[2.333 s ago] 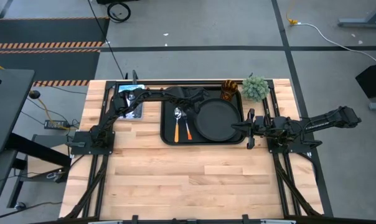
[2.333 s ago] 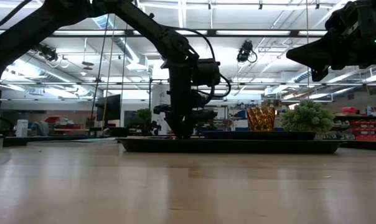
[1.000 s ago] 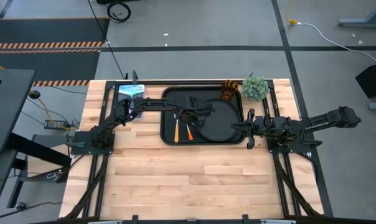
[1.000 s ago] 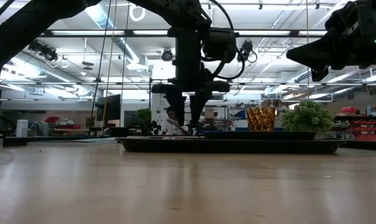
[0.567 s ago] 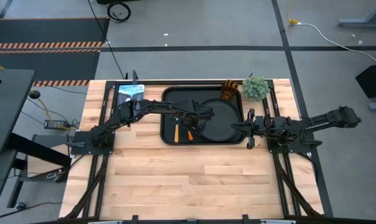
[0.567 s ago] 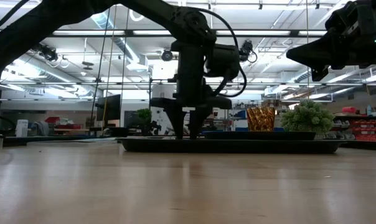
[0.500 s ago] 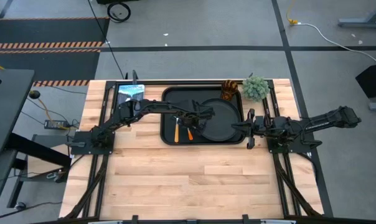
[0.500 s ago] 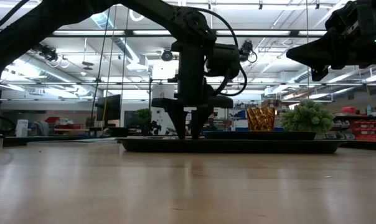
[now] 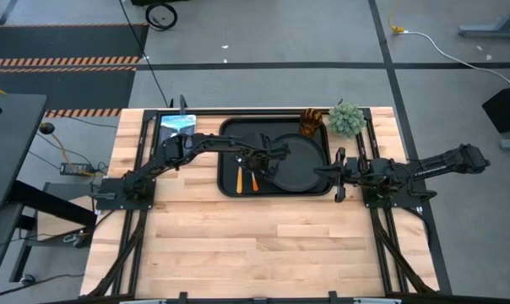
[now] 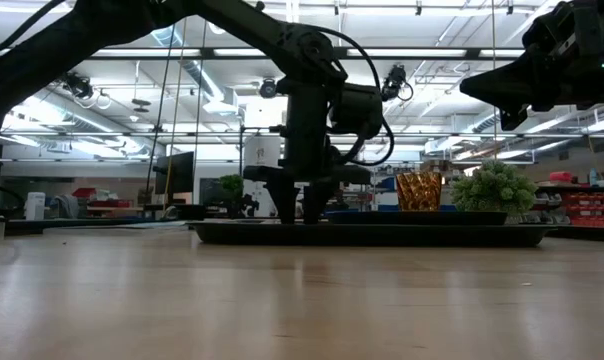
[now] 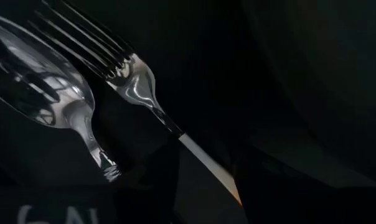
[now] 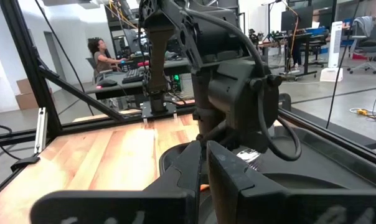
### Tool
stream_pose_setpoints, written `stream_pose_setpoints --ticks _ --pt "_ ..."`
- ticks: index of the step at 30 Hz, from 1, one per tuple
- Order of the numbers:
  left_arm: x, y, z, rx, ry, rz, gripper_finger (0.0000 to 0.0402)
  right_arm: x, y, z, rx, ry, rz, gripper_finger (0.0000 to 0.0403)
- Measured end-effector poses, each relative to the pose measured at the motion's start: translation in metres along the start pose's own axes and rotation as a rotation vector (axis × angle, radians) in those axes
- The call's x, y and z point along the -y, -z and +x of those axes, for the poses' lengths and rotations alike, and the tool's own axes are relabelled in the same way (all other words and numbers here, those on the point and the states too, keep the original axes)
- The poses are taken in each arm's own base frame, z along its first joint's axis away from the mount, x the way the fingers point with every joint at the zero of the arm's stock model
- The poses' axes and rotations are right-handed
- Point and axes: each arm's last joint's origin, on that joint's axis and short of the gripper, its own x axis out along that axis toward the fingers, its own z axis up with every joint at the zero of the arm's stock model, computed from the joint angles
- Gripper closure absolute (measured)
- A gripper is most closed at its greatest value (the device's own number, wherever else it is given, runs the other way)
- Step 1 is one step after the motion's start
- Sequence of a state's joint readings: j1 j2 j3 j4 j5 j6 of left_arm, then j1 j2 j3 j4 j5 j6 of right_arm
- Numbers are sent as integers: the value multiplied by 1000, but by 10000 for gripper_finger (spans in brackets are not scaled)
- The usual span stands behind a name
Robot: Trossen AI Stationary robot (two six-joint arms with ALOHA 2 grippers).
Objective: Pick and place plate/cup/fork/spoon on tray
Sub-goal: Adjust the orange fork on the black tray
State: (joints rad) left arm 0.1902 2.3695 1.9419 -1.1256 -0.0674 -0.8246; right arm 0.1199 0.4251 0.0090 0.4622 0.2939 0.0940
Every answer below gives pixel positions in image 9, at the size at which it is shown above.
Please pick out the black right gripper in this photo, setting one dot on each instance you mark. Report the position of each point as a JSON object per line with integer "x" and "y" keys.
{"x": 350, "y": 172}

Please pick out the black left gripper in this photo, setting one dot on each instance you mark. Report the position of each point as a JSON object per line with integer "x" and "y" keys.
{"x": 263, "y": 154}

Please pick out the black round plate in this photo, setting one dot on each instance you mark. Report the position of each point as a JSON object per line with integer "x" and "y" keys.
{"x": 299, "y": 169}

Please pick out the amber ribbed cup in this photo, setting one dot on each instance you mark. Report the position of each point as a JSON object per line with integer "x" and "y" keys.
{"x": 310, "y": 122}

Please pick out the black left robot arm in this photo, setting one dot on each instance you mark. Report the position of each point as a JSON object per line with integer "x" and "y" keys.
{"x": 153, "y": 169}

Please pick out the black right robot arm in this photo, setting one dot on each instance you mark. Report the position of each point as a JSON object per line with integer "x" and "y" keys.
{"x": 441, "y": 162}

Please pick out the black rectangular tray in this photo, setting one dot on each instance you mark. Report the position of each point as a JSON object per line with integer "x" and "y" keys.
{"x": 229, "y": 186}

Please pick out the green artificial plant ball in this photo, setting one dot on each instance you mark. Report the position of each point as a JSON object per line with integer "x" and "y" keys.
{"x": 346, "y": 119}

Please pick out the black power adapter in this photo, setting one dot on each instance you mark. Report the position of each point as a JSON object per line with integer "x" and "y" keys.
{"x": 74, "y": 169}

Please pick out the black angled stand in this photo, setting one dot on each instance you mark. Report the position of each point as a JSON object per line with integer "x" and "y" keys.
{"x": 508, "y": 110}

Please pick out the silver carabiner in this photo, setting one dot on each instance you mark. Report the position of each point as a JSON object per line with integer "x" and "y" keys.
{"x": 69, "y": 238}

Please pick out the grey table leg bar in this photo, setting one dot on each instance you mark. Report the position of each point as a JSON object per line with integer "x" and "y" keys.
{"x": 491, "y": 30}

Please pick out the black mat hazard stripe edge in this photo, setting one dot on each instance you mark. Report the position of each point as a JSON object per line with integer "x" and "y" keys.
{"x": 69, "y": 42}
{"x": 61, "y": 90}

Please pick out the black under-table support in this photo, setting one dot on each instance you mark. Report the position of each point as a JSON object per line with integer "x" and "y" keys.
{"x": 48, "y": 202}

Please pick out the black side desk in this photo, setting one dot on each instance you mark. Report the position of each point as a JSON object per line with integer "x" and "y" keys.
{"x": 10, "y": 148}

